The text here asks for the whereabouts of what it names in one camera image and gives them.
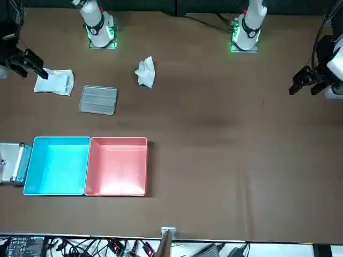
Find pink plastic box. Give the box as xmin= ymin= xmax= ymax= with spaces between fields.
xmin=84 ymin=137 xmax=148 ymax=198

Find black power brick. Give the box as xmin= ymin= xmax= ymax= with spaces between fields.
xmin=228 ymin=245 xmax=249 ymax=257
xmin=197 ymin=243 xmax=225 ymax=257

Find black left base cable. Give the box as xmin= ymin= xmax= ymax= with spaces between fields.
xmin=184 ymin=12 xmax=234 ymax=28

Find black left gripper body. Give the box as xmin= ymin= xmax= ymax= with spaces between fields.
xmin=308 ymin=34 xmax=336 ymax=86

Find new face mask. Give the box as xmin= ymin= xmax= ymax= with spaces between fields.
xmin=34 ymin=68 xmax=75 ymax=97

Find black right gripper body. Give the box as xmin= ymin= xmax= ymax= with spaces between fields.
xmin=4 ymin=50 xmax=27 ymax=73

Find blue plastic box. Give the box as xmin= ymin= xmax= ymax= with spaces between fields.
xmin=23 ymin=136 xmax=92 ymax=196

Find silver aluminium case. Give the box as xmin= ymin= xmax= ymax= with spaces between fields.
xmin=0 ymin=142 xmax=33 ymax=186

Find black plug with red light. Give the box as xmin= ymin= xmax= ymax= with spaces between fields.
xmin=141 ymin=241 xmax=156 ymax=257
xmin=108 ymin=238 xmax=123 ymax=254

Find black labelled power adapter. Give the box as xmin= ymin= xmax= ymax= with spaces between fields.
xmin=4 ymin=235 xmax=46 ymax=257

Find aluminium profile post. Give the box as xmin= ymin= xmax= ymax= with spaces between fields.
xmin=155 ymin=226 xmax=177 ymax=257

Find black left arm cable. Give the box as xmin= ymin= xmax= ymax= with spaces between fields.
xmin=310 ymin=0 xmax=343 ymax=71

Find flat silver metal tray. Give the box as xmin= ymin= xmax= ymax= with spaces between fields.
xmin=78 ymin=85 xmax=118 ymax=116

